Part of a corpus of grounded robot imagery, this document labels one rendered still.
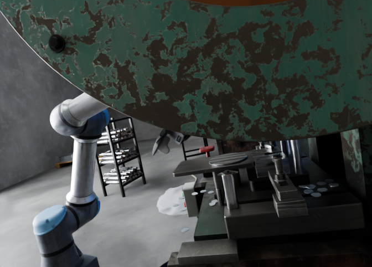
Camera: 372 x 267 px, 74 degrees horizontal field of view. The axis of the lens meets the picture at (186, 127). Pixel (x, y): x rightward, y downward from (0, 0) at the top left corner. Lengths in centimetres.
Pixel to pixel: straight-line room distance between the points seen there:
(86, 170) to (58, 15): 76
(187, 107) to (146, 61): 8
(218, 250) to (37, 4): 57
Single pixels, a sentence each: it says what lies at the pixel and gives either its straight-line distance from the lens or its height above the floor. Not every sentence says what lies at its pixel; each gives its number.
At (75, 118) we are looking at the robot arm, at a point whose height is 100.
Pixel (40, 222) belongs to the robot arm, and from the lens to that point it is 108.
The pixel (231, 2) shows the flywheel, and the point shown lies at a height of 112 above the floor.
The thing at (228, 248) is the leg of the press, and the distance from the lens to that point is 63.
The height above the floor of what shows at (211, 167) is 78.
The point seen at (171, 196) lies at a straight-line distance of 231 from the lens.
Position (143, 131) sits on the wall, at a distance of 793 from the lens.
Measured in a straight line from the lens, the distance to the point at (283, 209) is 59.
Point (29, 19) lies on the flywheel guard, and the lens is 42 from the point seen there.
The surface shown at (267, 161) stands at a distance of 74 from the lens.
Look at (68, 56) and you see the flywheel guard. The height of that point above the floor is 108.
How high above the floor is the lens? 99
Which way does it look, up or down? 6 degrees down
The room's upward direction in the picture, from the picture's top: 11 degrees counter-clockwise
